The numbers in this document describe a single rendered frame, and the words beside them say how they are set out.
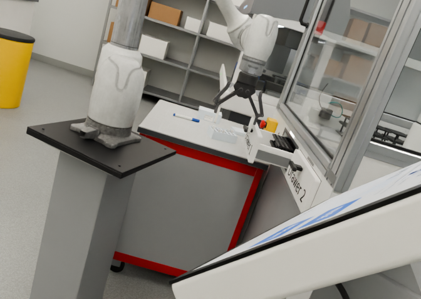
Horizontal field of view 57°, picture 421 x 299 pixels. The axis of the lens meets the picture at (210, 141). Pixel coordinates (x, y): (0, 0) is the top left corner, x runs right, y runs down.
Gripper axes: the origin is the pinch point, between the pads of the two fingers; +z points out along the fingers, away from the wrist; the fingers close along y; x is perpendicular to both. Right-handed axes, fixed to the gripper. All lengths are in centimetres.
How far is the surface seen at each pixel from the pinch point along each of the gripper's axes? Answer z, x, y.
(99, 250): 54, -21, -34
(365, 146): -16, -52, 27
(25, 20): 29, 338, -240
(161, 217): 54, 14, -16
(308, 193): 3.1, -42.1, 22.2
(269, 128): 3.7, 32.5, 20.8
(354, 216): -22, -116, -1
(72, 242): 51, -26, -43
